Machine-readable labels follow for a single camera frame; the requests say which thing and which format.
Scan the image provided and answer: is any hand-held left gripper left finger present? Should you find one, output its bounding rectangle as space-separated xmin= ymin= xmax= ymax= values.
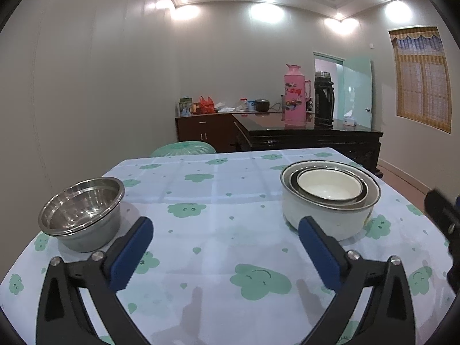
xmin=35 ymin=216 xmax=154 ymax=345

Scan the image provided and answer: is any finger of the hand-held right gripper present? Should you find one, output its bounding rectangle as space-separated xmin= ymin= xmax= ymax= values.
xmin=446 ymin=238 xmax=460 ymax=297
xmin=424 ymin=188 xmax=460 ymax=238

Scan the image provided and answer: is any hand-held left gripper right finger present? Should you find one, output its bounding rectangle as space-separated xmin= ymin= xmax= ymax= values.
xmin=298 ymin=216 xmax=427 ymax=345

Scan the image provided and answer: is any small steel bowl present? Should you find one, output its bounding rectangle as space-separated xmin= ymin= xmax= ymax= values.
xmin=47 ymin=201 xmax=125 ymax=253

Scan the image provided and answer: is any large white enamel bowl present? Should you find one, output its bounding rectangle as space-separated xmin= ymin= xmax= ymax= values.
xmin=280 ymin=160 xmax=382 ymax=242

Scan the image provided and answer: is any large steel bowl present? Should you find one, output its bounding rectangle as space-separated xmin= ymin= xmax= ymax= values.
xmin=38 ymin=176 xmax=126 ymax=238

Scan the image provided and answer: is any small white enamel bowl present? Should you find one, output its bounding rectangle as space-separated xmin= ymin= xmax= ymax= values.
xmin=298 ymin=169 xmax=364 ymax=202

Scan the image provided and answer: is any cloud print tablecloth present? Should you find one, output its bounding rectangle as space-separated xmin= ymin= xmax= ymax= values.
xmin=0 ymin=147 xmax=459 ymax=345

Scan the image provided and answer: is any green mesh food cover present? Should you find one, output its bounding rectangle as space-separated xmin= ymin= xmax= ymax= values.
xmin=149 ymin=140 xmax=216 ymax=158

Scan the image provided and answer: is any dark wooden table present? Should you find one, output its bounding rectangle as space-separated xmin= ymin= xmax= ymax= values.
xmin=232 ymin=111 xmax=384 ymax=179

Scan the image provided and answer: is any window with yellow curtain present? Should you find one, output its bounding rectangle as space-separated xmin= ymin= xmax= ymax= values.
xmin=388 ymin=25 xmax=453 ymax=134

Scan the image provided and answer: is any brown wooden cabinet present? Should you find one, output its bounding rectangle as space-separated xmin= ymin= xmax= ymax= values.
xmin=175 ymin=112 xmax=253 ymax=154

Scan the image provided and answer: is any frosted glass door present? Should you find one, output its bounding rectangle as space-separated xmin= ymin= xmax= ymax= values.
xmin=343 ymin=57 xmax=373 ymax=130

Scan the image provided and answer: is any black thermos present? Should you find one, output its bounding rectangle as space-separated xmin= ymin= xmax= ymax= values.
xmin=313 ymin=71 xmax=335 ymax=129

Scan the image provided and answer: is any pink thermos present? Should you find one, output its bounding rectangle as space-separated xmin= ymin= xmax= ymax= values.
xmin=283 ymin=64 xmax=312 ymax=127

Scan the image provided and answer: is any orange plastic bag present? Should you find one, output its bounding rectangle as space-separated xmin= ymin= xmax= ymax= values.
xmin=198 ymin=96 xmax=215 ymax=115

